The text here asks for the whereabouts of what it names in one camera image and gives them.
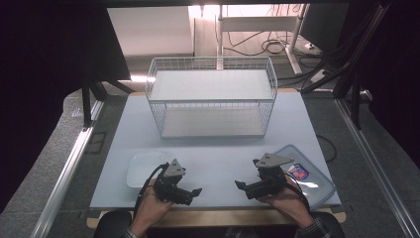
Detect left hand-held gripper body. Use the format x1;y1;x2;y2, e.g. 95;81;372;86
153;159;188;203

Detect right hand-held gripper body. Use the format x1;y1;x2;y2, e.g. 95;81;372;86
251;152;295;196

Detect white square bowl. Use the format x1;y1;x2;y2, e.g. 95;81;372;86
126;151;166;189

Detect clear lid with blue rim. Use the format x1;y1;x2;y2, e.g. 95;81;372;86
272;144;338;210

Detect white wire shelf rack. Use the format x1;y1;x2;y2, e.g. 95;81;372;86
145;56;278;140

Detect person's left hand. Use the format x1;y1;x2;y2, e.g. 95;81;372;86
130;184;175;233

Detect person's right hand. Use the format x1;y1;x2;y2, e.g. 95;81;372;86
257;174;315;230

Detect person's left leg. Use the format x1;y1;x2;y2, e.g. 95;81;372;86
93;210;134;238

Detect person's leg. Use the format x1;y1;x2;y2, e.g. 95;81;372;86
310;211;347;238
93;210;134;238

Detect person's right leg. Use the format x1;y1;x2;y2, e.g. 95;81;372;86
310;211;347;238

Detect white power strip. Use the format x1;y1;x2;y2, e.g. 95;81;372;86
309;67;329;84

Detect black metal stand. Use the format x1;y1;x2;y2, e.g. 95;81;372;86
299;3;391;131
80;78;136;129

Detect white cabinet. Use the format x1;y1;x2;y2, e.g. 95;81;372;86
106;6;196;58

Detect black curtain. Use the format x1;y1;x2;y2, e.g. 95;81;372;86
346;0;420;171
0;0;132;213

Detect dark monitor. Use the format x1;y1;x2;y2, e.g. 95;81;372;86
298;3;351;55

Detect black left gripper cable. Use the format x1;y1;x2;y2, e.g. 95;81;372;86
133;162;169;220

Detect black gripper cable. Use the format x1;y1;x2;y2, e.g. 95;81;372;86
282;171;312;213
133;162;169;220

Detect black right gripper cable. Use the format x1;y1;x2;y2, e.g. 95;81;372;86
282;171;312;213

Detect thin black cable loop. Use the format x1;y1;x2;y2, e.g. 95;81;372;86
315;134;338;164

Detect aluminium rail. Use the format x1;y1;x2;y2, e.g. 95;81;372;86
30;98;106;238
334;97;420;238

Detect black floor cables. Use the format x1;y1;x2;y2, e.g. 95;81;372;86
223;30;323;58

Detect white desk frame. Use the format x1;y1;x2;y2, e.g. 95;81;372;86
215;3;310;76

